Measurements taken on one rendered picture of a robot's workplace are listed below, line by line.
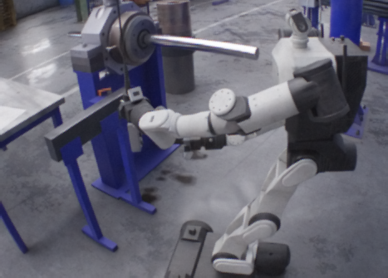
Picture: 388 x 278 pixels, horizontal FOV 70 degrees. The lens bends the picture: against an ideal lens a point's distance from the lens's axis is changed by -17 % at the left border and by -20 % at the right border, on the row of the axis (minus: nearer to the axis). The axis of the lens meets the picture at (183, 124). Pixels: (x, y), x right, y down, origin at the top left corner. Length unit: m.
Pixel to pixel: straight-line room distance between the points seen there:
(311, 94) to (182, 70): 2.99
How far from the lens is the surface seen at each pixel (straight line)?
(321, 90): 0.83
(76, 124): 1.71
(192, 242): 1.87
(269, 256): 1.63
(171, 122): 0.98
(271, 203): 1.34
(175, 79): 3.77
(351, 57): 1.01
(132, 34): 2.07
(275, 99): 0.84
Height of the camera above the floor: 1.65
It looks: 30 degrees down
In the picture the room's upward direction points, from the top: 5 degrees counter-clockwise
